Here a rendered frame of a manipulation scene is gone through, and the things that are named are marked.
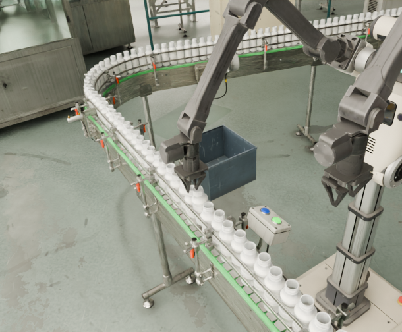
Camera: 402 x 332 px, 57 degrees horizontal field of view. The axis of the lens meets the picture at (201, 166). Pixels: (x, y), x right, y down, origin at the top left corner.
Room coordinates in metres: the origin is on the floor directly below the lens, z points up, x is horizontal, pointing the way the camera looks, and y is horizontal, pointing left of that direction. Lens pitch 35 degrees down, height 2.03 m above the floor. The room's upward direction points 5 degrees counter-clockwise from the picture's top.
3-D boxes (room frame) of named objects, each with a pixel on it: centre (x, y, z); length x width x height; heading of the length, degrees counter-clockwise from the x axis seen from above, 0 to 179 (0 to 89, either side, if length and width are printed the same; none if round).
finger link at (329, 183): (0.68, -0.33, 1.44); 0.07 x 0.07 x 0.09; 29
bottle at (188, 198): (1.08, 0.04, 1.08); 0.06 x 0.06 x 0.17
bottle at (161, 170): (1.28, 0.16, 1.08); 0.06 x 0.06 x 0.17
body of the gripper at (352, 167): (0.69, -0.35, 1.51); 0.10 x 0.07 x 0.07; 119
